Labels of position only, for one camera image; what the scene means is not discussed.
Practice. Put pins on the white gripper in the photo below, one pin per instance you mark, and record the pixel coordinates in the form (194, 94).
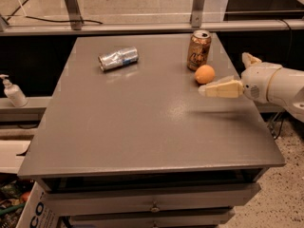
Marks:
(256, 80)

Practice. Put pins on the orange fruit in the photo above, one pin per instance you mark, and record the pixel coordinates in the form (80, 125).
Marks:
(205, 74)

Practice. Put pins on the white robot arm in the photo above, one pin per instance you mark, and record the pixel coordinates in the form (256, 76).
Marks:
(286, 89)

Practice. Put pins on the orange soda can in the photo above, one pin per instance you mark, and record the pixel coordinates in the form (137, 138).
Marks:
(198, 50)

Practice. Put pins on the crushed silver can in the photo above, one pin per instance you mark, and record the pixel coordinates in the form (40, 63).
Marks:
(119, 58)

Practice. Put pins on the grey drawer cabinet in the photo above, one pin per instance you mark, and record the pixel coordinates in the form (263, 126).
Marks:
(138, 147)

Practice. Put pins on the white pump bottle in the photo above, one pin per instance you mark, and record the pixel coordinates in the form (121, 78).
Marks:
(13, 92)

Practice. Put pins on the white cardboard box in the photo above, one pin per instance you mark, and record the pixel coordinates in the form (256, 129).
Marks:
(36, 213)

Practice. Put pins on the metal railing frame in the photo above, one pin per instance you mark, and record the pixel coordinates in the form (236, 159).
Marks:
(80, 17)

